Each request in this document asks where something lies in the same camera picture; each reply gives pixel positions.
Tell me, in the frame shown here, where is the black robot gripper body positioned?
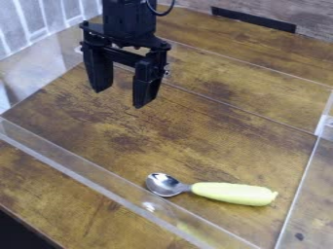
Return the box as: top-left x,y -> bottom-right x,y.
77,0 -> 172,68

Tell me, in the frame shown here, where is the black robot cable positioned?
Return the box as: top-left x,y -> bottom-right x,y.
144,0 -> 176,18

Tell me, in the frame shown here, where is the clear acrylic right barrier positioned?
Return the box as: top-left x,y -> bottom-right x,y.
274,91 -> 333,249

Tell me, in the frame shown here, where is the clear acrylic front barrier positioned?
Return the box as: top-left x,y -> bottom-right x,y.
0,118 -> 260,249

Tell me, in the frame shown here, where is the black strip on table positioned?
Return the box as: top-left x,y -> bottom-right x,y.
211,6 -> 296,33

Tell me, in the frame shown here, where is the clear acrylic barrier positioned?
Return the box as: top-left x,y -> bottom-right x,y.
0,118 -> 260,249
274,91 -> 333,249

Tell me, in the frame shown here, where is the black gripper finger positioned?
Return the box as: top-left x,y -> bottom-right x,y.
132,51 -> 167,109
81,43 -> 113,93

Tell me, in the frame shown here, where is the clear acrylic corner bracket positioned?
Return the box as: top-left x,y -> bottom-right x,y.
73,46 -> 82,54

